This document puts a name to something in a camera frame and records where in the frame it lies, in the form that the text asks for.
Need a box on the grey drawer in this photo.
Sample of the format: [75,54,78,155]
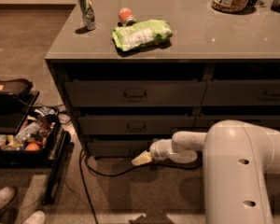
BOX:
[202,80,280,106]
[88,140,150,158]
[64,81,206,107]
[195,115,280,129]
[77,116,195,135]

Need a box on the grey drawer cabinet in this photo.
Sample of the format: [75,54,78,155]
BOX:
[46,0,280,155]

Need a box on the tall silver drink can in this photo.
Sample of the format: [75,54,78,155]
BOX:
[78,0,96,31]

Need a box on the orange fruit in bin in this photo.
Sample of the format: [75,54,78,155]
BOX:
[25,143,40,151]

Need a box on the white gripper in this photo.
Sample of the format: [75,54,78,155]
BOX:
[132,139,173,166]

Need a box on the black bin of groceries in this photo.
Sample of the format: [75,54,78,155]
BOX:
[0,106,61,166]

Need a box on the green chip bag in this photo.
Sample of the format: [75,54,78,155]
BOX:
[112,20,173,52]

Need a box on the orange can lying down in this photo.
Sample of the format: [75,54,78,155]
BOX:
[119,7,136,26]

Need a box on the white shoe lower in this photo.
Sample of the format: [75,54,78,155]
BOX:
[22,210,46,224]

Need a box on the black tray on cart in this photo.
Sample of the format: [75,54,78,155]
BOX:
[0,78,34,98]

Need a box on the black floor cable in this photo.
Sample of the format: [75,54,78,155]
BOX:
[78,148,203,224]

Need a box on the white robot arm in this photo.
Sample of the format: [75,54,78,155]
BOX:
[132,120,280,224]

